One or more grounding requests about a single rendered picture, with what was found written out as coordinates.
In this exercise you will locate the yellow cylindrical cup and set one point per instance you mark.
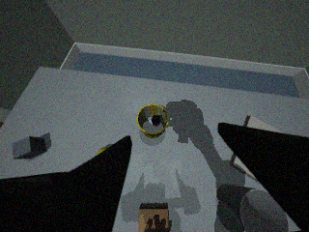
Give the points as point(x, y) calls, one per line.
point(144, 120)

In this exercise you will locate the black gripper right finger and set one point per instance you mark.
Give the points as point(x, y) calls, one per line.
point(280, 163)

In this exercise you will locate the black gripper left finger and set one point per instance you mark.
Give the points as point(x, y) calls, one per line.
point(88, 196)

